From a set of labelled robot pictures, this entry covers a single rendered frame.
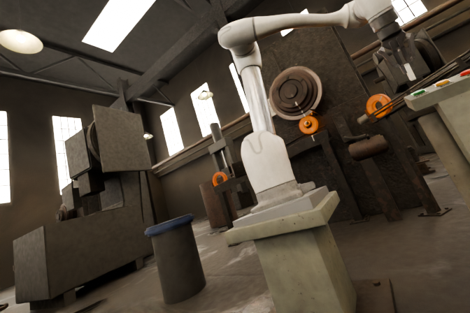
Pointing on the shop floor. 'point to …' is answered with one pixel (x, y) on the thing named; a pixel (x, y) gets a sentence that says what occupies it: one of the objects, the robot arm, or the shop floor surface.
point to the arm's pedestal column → (317, 276)
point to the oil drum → (212, 208)
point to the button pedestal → (449, 107)
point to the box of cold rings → (76, 255)
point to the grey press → (110, 165)
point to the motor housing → (370, 168)
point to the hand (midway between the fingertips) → (409, 72)
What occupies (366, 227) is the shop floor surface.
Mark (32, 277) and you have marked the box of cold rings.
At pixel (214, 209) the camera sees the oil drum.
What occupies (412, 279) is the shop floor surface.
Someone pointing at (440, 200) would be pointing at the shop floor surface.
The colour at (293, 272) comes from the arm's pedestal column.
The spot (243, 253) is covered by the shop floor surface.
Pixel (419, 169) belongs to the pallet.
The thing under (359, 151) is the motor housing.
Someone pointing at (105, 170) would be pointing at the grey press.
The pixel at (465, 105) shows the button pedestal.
